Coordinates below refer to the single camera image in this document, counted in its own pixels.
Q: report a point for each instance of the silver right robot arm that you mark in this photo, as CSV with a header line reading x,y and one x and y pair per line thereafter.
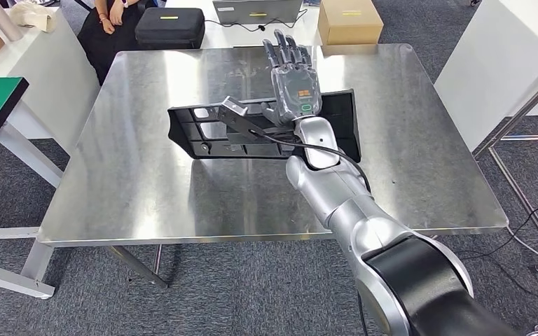
x,y
343,195

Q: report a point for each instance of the black zip case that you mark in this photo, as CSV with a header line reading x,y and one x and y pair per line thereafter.
x,y
169,28

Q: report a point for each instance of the black plastic car part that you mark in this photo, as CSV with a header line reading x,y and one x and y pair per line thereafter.
x,y
343,120

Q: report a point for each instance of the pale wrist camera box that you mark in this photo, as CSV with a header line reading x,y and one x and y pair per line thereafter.
x,y
232,107

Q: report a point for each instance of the white desk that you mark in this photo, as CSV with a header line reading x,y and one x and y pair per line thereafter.
x,y
222,36

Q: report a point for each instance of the white paper roll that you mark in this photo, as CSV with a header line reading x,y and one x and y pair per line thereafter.
x,y
0,18

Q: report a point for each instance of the person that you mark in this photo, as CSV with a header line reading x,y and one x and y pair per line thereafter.
x,y
102,46

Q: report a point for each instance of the stainless steel workbench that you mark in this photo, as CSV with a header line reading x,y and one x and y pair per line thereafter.
x,y
157,185

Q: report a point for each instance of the white table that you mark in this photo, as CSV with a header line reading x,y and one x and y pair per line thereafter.
x,y
51,79

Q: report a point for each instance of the white partition panel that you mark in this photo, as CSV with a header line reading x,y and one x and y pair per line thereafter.
x,y
491,55

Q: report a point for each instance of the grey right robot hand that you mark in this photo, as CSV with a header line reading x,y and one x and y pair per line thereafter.
x,y
297,88

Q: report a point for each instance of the grey laptop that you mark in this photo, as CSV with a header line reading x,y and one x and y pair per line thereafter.
x,y
255,11

